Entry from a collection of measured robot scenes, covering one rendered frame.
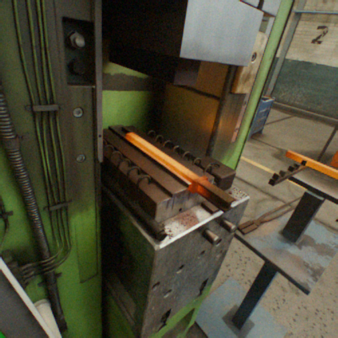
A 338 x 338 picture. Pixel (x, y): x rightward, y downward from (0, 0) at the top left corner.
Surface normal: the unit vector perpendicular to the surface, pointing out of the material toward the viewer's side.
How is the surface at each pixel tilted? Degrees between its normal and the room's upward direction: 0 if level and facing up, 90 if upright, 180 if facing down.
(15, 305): 60
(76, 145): 90
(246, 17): 90
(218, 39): 90
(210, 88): 90
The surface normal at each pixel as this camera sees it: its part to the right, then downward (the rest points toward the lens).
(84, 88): 0.65, 0.48
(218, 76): -0.75, 0.23
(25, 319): 0.86, -0.14
